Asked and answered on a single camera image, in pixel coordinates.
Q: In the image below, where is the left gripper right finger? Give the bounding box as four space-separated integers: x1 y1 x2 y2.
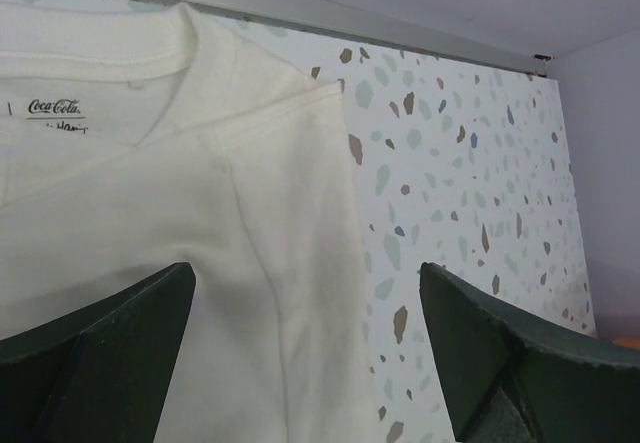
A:
419 263 639 442

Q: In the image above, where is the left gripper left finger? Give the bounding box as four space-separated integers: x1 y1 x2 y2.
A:
1 262 195 442

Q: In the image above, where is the white coca-cola t-shirt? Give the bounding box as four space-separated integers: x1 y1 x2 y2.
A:
1 4 382 442

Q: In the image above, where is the orange plastic basket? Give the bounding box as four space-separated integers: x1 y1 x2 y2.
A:
610 337 640 350

